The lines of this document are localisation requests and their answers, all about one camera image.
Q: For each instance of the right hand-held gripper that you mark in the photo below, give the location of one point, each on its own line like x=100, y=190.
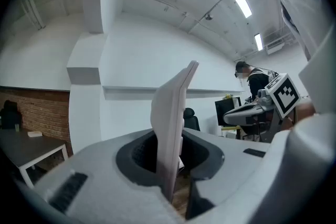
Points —
x=284, y=97

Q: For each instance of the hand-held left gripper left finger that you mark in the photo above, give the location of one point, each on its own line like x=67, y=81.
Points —
x=105, y=191

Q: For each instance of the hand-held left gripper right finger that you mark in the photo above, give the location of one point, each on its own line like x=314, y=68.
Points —
x=231, y=170

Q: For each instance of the white remote device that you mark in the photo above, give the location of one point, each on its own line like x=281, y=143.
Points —
x=170, y=112

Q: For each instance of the person's right forearm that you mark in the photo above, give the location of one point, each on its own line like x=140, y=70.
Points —
x=307, y=110

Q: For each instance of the small potted plant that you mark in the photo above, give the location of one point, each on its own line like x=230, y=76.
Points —
x=228, y=96

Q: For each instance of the black monitor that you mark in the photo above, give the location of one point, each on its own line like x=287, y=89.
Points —
x=223, y=111

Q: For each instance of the yellow table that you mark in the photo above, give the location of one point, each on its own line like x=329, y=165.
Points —
x=231, y=127

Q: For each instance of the black office chair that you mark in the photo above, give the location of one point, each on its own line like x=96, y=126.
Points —
x=191, y=119

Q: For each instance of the white ceiling air conditioner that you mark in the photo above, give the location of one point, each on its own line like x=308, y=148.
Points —
x=275, y=48

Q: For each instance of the short ceiling light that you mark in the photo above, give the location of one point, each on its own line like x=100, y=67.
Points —
x=258, y=42

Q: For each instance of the small beige box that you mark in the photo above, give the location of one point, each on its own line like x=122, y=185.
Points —
x=34, y=134

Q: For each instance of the grey desk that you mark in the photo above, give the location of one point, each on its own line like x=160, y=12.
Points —
x=26, y=144

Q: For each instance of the small green cup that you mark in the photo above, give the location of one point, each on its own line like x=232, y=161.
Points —
x=17, y=127

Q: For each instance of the black bag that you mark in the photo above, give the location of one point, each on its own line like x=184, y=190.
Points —
x=9, y=115

